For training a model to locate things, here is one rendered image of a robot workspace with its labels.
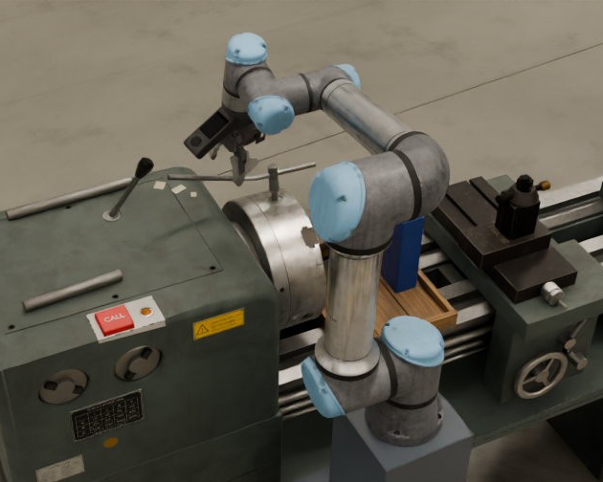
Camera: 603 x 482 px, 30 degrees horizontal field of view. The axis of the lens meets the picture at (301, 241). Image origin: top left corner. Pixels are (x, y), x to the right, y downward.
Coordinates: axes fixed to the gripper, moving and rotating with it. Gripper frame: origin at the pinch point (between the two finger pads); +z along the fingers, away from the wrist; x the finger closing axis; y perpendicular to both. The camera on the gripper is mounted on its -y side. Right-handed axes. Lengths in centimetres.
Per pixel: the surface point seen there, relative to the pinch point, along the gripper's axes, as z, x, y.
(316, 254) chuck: 15.5, -20.5, 11.3
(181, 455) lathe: 44, -31, -31
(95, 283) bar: 6.1, -5.1, -35.3
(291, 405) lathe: 56, -32, 1
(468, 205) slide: 41, -19, 71
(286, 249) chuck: 13.8, -16.4, 5.9
